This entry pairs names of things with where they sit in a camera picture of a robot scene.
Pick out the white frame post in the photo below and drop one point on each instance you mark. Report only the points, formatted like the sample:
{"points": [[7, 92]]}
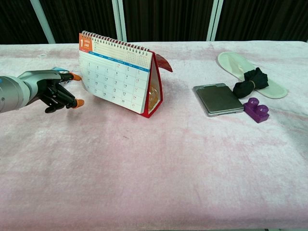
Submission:
{"points": [[214, 19], [119, 21], [43, 21]]}

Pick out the white slipper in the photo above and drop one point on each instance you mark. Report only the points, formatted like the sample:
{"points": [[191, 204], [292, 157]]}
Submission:
{"points": [[231, 62]]}

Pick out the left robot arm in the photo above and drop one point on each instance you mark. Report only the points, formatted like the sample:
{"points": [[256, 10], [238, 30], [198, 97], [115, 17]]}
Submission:
{"points": [[10, 93]]}

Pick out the black knotted cloth bundle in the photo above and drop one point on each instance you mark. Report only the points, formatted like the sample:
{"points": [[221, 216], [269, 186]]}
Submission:
{"points": [[255, 79]]}

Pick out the purple toy brick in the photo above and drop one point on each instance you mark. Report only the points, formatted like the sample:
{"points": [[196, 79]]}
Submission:
{"points": [[255, 113]]}

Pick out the blue white soap packet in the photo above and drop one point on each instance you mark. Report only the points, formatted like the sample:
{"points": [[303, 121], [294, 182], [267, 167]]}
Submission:
{"points": [[60, 69]]}

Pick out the pink plush tablecloth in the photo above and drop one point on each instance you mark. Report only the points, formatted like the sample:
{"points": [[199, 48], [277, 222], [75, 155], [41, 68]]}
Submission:
{"points": [[154, 168]]}

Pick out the silver kitchen scale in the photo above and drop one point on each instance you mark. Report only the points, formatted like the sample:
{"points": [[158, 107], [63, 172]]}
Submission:
{"points": [[216, 98]]}

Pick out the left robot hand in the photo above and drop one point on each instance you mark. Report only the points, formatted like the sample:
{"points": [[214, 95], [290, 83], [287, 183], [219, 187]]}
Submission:
{"points": [[49, 79]]}

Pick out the black curtain panel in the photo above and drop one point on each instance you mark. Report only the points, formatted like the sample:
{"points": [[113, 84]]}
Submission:
{"points": [[79, 16], [168, 19], [264, 19], [16, 21]]}

